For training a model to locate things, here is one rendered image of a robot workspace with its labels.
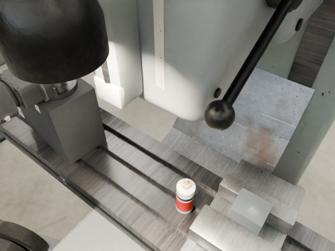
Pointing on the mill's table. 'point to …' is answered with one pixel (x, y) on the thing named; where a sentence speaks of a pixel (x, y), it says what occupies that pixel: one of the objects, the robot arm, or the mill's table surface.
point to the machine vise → (240, 177)
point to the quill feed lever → (247, 68)
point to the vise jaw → (225, 233)
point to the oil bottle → (185, 195)
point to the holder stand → (69, 120)
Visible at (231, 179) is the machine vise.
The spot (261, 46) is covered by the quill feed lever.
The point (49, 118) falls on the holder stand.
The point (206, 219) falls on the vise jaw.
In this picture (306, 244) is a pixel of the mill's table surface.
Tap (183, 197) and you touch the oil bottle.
